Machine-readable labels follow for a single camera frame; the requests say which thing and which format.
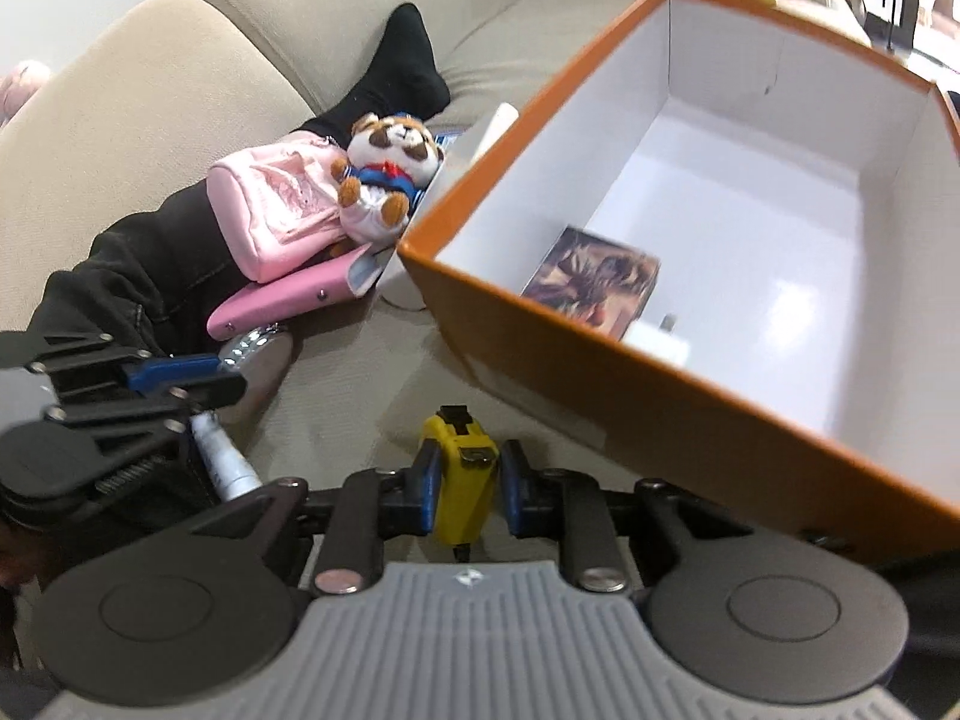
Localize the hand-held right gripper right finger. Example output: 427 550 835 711
499 439 758 593

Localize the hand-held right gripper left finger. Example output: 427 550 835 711
187 439 443 595

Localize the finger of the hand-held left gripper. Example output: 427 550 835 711
26 330 222 395
45 373 248 440

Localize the shiny silver round object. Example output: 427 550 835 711
217 322 297 422

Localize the white marker pen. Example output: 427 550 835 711
191 412 263 500

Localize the orange wooden storage box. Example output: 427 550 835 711
397 0 960 563

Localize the pink fabric pouch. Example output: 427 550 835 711
208 131 353 284

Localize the white box with pink lid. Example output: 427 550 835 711
375 101 520 310

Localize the brown and white plush toy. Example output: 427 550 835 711
330 111 445 256

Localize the person's leg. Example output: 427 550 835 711
26 184 248 361

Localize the pink snap case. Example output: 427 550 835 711
206 240 391 342

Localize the white charger plug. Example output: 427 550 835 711
622 313 695 368

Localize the picture printed card box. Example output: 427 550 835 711
520 225 662 338

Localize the beige sofa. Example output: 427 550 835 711
0 0 875 593

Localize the pink fluffy item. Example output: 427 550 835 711
0 58 53 125

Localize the black sock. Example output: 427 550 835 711
300 4 451 140

